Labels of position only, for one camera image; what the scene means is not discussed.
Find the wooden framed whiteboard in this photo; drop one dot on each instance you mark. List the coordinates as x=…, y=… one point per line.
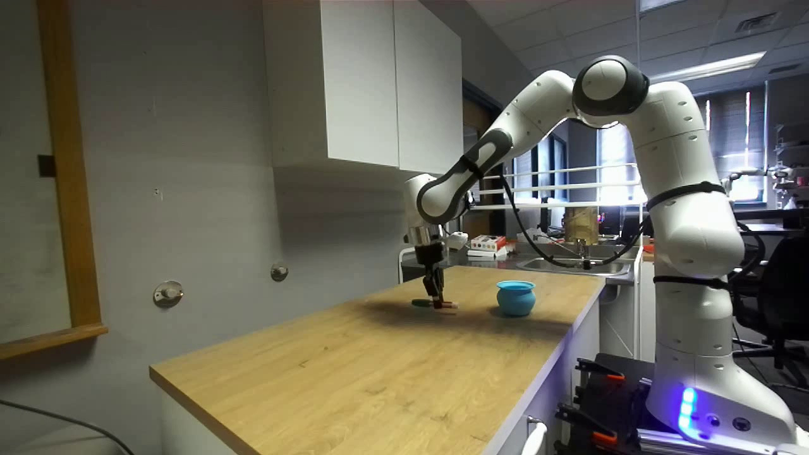
x=71, y=211

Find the colourful printed box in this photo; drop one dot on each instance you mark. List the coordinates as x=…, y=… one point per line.
x=488, y=250

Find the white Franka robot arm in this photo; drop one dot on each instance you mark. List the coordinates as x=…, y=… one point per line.
x=682, y=211

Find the round metal wall outlet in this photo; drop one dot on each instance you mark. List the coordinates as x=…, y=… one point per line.
x=168, y=295

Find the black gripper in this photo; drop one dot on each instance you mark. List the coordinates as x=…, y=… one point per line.
x=428, y=257

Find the long ceiling light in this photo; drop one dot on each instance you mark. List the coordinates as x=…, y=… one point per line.
x=709, y=68

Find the black clamp with orange grips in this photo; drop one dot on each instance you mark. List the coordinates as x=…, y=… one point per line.
x=607, y=395

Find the small black frame bracket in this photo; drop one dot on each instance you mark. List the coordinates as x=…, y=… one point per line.
x=47, y=166

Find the black office chair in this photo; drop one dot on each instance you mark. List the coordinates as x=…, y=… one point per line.
x=778, y=295

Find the blue bowl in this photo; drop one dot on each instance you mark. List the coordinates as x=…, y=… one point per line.
x=513, y=299

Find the silver wall knob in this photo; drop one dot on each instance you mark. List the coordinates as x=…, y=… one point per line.
x=278, y=274

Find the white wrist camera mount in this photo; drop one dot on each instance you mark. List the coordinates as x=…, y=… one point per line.
x=455, y=241

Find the white wall cabinet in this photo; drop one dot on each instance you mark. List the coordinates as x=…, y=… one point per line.
x=363, y=85

